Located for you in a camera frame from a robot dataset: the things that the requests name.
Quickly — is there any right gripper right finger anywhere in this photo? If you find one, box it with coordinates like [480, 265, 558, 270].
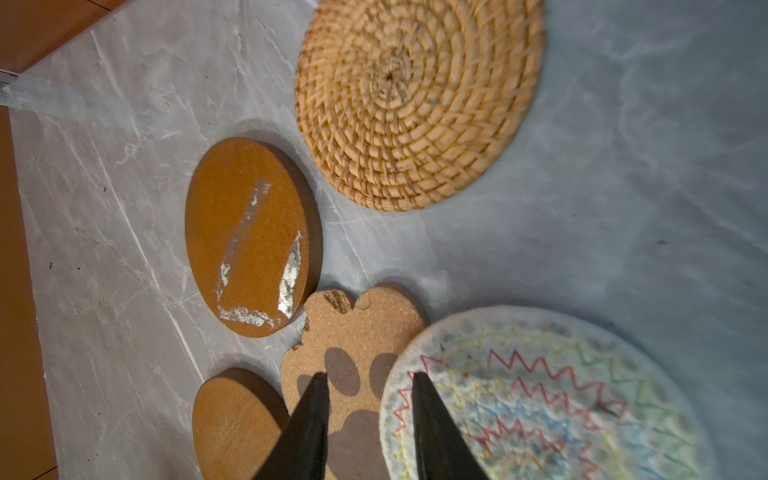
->
[411, 372, 488, 480]

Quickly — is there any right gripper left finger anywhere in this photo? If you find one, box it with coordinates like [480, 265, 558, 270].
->
[253, 372, 330, 480]

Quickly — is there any matte brown wooden coaster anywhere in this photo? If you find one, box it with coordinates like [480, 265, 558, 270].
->
[192, 368, 289, 479]

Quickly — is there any white rainbow stitched coaster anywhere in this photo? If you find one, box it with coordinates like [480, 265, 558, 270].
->
[379, 306, 720, 479]

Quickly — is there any cork paw print coaster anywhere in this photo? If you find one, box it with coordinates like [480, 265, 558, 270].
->
[280, 284, 427, 479]

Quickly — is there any glossy dark wooden coaster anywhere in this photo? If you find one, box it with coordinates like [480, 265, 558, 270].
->
[185, 137, 323, 338]

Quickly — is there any woven rattan round coaster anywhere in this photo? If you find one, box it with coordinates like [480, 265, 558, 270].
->
[295, 0, 546, 212]

